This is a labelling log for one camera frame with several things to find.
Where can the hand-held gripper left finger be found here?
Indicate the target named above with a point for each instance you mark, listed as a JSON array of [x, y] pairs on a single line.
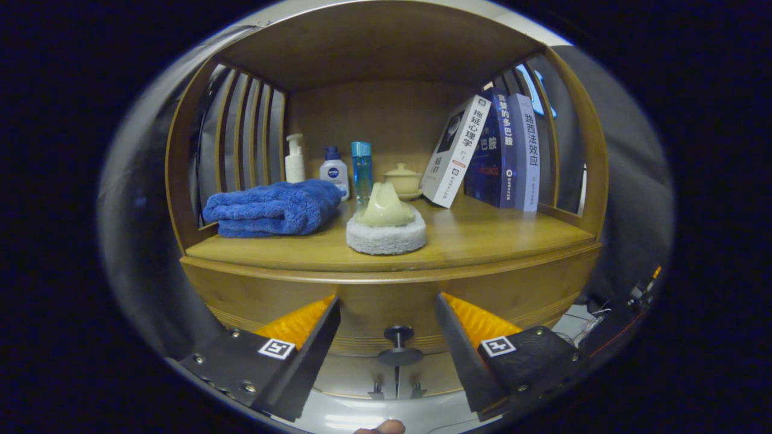
[[307, 361]]

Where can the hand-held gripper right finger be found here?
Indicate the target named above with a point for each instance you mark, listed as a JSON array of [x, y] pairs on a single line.
[[464, 355]]

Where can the black drawer knob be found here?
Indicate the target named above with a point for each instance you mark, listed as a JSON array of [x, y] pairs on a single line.
[[399, 355]]

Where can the wooden countertop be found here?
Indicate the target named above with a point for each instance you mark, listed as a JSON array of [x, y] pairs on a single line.
[[482, 235]]

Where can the wooden bamboo cabinet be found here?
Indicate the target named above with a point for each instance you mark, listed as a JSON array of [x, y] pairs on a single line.
[[374, 48]]

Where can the blue folded towel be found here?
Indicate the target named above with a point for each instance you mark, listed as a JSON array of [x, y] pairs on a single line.
[[271, 208]]

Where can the black orange tool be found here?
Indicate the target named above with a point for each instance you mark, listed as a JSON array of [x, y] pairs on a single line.
[[639, 292]]

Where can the beige lidded teacup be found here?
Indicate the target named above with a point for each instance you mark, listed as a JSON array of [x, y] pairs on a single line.
[[404, 179]]

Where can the white blue-capped lotion bottle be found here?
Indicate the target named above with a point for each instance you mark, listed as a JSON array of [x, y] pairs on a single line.
[[333, 172]]

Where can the dark blue book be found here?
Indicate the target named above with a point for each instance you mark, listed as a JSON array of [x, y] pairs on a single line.
[[491, 163]]

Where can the white pump bottle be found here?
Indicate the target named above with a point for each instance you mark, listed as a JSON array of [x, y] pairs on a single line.
[[295, 166]]

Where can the clear blue bottle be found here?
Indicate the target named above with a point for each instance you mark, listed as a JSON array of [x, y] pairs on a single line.
[[362, 172]]

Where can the white book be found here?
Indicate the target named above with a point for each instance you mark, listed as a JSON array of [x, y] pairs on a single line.
[[455, 157]]

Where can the pale blue book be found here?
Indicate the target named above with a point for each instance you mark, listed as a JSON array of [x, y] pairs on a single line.
[[528, 157]]

